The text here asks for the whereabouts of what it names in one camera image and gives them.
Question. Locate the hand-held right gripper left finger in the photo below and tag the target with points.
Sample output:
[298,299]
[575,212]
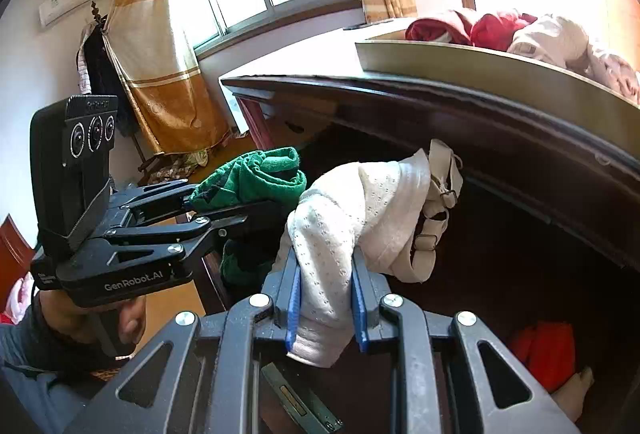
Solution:
[294,309]

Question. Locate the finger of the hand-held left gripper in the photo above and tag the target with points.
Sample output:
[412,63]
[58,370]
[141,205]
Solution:
[250,213]
[155,201]

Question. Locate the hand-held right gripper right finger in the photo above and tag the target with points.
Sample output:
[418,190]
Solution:
[359,309]

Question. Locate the green underwear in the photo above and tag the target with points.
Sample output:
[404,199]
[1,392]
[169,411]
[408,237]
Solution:
[260,174]

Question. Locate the white dotted underwear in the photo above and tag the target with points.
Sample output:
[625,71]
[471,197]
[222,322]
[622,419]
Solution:
[340,214]

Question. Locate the red underwear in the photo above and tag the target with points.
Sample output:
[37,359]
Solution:
[500,32]
[440,29]
[542,354]

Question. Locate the shallow beige tray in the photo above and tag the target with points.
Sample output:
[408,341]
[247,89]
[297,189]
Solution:
[475,69]

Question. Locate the beige dotted underwear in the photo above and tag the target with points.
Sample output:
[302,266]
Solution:
[545,39]

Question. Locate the pink underwear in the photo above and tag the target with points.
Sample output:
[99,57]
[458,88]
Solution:
[610,74]

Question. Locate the person's left hand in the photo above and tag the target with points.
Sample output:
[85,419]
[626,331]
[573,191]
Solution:
[60,319]

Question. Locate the coat rack with clothes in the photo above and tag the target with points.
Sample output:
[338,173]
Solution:
[107,74]

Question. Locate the wooden chair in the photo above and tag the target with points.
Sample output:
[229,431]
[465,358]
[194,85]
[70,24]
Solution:
[12,244]

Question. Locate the gold striped curtain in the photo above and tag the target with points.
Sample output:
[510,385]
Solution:
[150,39]

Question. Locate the black phone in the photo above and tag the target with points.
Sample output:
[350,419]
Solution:
[356,26]

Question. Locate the dark wooden desk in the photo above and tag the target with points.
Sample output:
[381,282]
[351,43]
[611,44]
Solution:
[450,99]

